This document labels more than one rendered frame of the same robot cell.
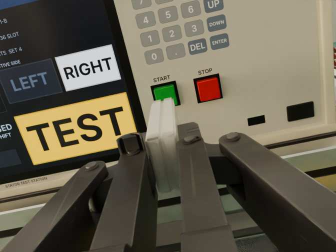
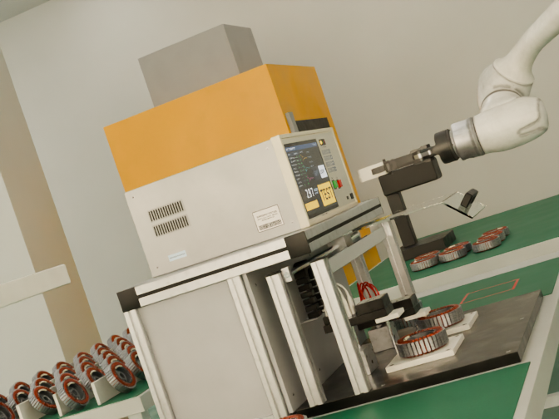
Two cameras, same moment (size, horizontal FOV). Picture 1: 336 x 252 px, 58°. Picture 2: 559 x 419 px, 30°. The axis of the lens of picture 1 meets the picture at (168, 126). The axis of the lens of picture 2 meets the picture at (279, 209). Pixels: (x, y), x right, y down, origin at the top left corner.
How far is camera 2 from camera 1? 2.44 m
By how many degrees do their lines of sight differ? 76
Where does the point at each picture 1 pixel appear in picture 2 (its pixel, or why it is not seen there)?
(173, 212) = (358, 221)
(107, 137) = (331, 198)
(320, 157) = (367, 204)
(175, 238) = not seen: hidden behind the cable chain
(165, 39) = (328, 165)
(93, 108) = (326, 185)
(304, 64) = (346, 179)
